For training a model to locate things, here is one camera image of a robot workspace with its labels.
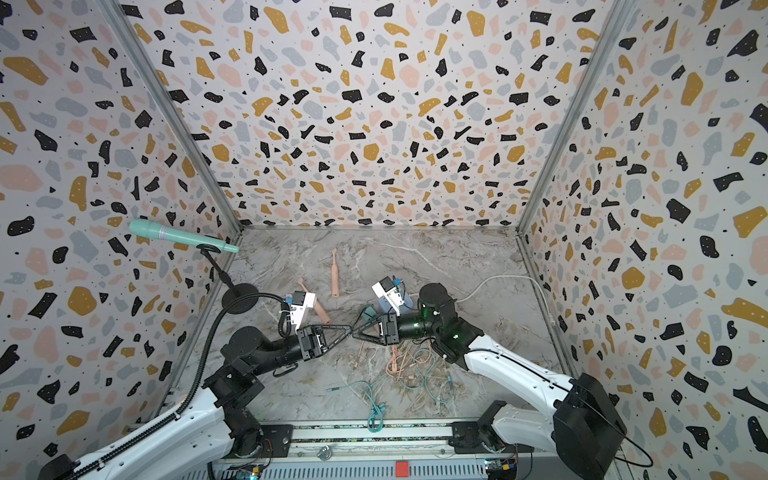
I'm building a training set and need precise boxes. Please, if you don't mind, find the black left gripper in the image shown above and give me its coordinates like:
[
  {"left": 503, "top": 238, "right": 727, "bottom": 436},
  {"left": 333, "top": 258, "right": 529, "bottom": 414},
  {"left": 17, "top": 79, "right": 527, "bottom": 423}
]
[{"left": 254, "top": 327, "right": 354, "bottom": 380}]

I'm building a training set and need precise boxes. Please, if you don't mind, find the green charger plug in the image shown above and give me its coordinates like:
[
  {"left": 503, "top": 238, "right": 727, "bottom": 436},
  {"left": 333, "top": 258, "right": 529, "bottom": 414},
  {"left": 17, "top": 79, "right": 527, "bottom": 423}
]
[{"left": 360, "top": 306, "right": 377, "bottom": 324}]

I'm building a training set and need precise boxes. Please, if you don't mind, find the black charging cable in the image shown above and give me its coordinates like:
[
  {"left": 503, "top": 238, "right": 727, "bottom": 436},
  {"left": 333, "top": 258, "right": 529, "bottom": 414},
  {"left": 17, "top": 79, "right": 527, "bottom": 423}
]
[{"left": 353, "top": 326, "right": 439, "bottom": 397}]

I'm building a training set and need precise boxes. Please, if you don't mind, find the pink toothbrush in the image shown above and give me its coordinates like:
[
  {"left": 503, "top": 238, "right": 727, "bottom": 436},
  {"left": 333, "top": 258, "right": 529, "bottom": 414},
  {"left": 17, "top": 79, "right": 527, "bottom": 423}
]
[
  {"left": 297, "top": 278, "right": 332, "bottom": 325},
  {"left": 331, "top": 249, "right": 340, "bottom": 298}
]

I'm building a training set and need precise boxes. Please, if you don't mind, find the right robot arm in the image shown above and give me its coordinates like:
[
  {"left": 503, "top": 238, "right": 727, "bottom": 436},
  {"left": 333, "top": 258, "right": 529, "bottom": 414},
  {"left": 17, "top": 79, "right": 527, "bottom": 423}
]
[{"left": 353, "top": 278, "right": 629, "bottom": 479}]

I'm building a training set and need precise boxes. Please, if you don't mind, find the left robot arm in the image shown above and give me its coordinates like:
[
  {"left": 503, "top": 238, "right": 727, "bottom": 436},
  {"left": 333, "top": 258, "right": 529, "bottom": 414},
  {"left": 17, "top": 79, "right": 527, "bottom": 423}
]
[{"left": 39, "top": 291, "right": 351, "bottom": 479}]

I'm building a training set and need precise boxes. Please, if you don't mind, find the red button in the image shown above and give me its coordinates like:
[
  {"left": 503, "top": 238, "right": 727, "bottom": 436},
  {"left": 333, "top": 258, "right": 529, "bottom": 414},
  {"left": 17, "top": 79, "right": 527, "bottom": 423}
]
[{"left": 394, "top": 461, "right": 410, "bottom": 479}]

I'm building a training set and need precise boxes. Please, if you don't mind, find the pink charging cable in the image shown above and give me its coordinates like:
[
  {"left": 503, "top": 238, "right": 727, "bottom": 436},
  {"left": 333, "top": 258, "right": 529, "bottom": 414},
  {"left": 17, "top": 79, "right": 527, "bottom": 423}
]
[{"left": 353, "top": 344, "right": 439, "bottom": 385}]

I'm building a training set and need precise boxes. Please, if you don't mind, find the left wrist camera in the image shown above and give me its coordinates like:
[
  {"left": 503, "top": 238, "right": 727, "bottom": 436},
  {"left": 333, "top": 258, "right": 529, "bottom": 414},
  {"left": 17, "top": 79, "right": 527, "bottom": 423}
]
[{"left": 286, "top": 291, "right": 316, "bottom": 330}]

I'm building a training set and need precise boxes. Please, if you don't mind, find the metal base rail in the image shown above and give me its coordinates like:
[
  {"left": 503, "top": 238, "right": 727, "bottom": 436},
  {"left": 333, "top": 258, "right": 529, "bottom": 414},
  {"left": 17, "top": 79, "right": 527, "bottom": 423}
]
[{"left": 119, "top": 416, "right": 625, "bottom": 480}]

